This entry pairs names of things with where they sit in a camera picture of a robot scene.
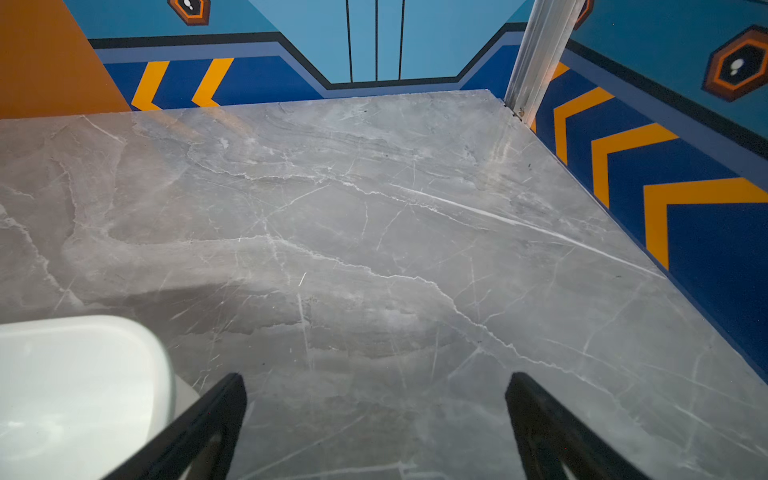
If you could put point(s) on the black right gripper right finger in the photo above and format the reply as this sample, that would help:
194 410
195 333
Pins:
553 443

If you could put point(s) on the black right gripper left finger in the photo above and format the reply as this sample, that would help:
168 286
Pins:
199 444

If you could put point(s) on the white plastic tray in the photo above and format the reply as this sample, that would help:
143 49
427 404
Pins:
81 395

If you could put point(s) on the aluminium right corner post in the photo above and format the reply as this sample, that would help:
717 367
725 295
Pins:
548 29

